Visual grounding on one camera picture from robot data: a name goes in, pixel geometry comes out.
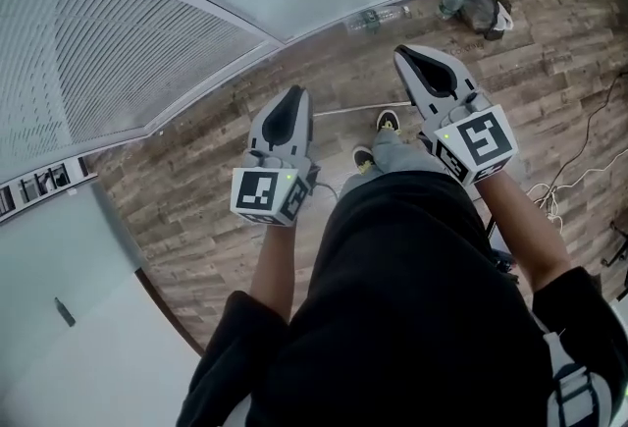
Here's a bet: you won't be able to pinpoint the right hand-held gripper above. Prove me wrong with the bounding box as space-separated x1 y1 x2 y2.
393 44 520 187

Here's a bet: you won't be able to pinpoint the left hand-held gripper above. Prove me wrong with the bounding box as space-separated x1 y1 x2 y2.
230 85 322 227

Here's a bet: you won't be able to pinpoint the silver pole with teal grip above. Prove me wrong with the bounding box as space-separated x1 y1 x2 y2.
312 101 413 117

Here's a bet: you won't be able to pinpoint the person's left forearm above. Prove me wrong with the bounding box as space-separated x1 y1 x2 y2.
248 217 302 319

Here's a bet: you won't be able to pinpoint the person's right forearm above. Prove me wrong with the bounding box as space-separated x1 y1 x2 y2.
472 172 574 294

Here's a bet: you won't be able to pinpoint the person's right shoe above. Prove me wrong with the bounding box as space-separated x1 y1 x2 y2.
375 109 402 135

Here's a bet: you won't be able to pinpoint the person's shoe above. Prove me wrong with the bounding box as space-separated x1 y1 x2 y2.
375 109 402 135
351 145 377 175

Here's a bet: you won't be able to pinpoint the clear green-label water bottle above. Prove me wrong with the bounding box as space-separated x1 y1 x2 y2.
344 6 405 35
437 0 474 22

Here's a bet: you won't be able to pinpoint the person's grey trousers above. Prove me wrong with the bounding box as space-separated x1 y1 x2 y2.
339 129 445 193

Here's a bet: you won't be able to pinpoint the person's left shoe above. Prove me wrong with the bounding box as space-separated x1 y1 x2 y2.
351 145 377 175

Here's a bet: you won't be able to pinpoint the dark translucent plastic bag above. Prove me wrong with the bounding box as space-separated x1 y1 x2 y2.
440 0 515 42

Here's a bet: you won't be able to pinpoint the person's black shirt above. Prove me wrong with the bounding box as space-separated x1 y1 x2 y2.
178 168 628 427

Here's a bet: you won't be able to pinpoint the black stair railing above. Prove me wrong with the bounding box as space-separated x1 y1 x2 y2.
0 158 95 221

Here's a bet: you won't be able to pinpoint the black office chair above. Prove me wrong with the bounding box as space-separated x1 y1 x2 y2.
600 217 628 270

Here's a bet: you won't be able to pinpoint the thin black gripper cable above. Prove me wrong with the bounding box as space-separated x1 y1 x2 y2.
307 178 341 201

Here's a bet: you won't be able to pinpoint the black floor cable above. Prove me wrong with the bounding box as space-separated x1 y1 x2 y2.
526 70 628 201

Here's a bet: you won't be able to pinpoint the white floor cable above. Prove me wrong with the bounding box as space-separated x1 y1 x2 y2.
531 153 628 231

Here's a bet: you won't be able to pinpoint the dark door handle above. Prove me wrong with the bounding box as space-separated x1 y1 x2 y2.
53 295 78 329

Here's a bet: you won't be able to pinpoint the grey harness strap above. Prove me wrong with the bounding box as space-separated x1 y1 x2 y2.
541 328 617 427

